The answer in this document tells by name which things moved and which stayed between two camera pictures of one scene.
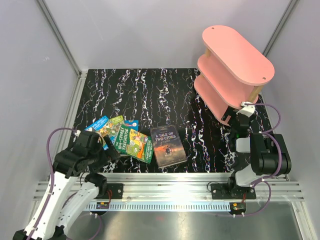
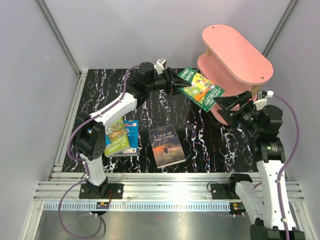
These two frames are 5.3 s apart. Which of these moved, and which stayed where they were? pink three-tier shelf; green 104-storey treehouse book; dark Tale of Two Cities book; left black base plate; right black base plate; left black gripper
Moved: green 104-storey treehouse book; left black gripper
Stayed: dark Tale of Two Cities book; right black base plate; left black base plate; pink three-tier shelf
